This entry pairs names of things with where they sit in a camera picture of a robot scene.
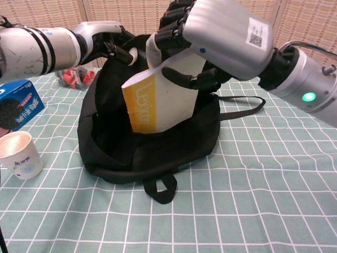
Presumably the white paper cup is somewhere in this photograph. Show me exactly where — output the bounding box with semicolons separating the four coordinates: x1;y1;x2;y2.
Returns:
0;131;44;181

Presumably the green checked tablecloth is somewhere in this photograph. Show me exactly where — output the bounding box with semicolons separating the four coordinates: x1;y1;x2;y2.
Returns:
0;65;337;253

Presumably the clear bag of red caps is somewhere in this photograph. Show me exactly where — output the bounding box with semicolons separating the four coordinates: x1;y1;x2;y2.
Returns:
55;67;97;91

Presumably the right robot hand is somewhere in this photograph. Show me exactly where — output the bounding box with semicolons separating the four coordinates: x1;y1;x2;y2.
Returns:
146;0;274;90

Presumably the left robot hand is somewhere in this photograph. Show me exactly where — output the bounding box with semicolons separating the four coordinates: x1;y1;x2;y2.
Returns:
73;21;139;66

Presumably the yellow and white Lexicon book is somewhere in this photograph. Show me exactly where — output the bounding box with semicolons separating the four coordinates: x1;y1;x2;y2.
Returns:
121;48;207;134

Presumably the black fabric backpack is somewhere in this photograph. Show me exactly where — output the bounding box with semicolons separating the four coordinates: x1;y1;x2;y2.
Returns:
77;33;266;205

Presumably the bamboo folding screen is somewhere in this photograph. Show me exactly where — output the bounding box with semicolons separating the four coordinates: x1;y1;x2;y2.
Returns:
0;0;337;69

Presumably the blue Oreo cookie box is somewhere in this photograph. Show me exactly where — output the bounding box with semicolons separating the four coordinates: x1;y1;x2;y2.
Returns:
0;79;45;132

